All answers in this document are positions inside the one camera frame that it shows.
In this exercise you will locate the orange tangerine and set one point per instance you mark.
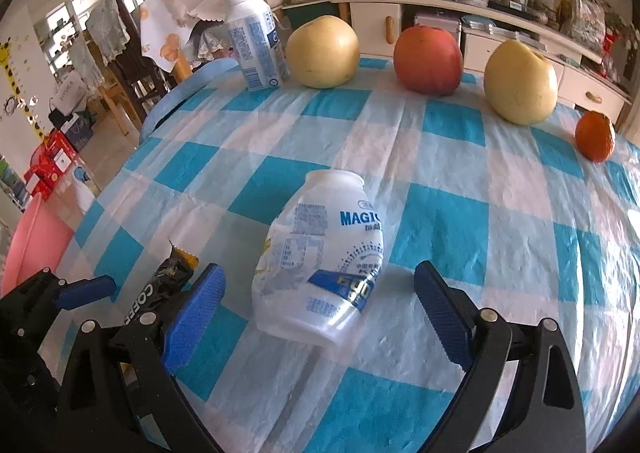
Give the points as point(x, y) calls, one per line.
point(595, 135)

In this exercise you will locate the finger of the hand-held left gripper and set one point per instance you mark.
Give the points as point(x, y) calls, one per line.
point(85, 290)

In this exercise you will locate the blue chair backrest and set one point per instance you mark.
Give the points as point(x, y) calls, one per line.
point(190, 88)

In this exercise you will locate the large yellow pear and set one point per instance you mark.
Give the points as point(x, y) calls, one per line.
point(520, 83)

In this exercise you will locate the red apple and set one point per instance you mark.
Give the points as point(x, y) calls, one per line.
point(427, 60)

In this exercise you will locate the blue white checkered tablecloth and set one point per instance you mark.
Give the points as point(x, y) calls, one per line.
point(450, 233)

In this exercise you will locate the floral cloth dining table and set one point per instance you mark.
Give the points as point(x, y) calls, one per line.
point(167, 38)

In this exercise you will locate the crushed white plastic bottle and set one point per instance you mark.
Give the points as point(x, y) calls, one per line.
point(320, 258)

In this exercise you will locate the tall white milk bottle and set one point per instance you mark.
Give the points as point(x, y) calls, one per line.
point(255, 40)

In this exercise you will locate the round yellow pear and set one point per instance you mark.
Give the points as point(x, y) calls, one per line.
point(322, 53)

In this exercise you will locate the black coffee stick packet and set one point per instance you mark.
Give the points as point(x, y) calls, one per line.
point(160, 283)

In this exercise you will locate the white sideboard cabinet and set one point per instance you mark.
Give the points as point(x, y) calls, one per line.
point(500, 33)

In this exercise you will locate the giraffe wall sticker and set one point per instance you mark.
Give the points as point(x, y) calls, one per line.
point(12, 68)

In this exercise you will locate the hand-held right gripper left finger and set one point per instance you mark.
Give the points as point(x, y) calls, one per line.
point(192, 320)

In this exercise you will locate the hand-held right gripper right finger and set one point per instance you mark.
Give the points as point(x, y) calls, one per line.
point(447, 318)

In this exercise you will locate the dark wooden chair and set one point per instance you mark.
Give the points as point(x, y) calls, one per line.
point(125, 58)

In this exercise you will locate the red gift boxes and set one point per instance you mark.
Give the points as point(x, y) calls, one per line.
point(50, 163)

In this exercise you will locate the pink plastic basin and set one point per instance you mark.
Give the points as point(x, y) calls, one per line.
point(35, 243)

